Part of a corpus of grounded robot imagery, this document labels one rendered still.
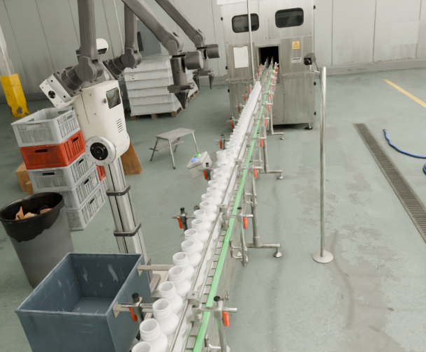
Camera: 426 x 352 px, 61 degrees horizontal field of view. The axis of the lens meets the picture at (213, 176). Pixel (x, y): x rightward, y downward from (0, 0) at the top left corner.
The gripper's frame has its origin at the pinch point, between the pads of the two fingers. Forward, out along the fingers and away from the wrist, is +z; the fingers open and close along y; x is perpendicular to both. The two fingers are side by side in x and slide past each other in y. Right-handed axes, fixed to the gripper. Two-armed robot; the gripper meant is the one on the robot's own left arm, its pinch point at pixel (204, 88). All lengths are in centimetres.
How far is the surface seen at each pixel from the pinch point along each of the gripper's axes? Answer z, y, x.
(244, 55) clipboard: 20, 21, -388
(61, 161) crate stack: 68, 161, -87
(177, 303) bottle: 27, -17, 129
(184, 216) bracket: 31, -5, 82
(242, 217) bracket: 32, -26, 82
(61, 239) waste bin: 102, 125, -12
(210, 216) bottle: 27, -17, 89
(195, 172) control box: 33.1, 2.0, 35.4
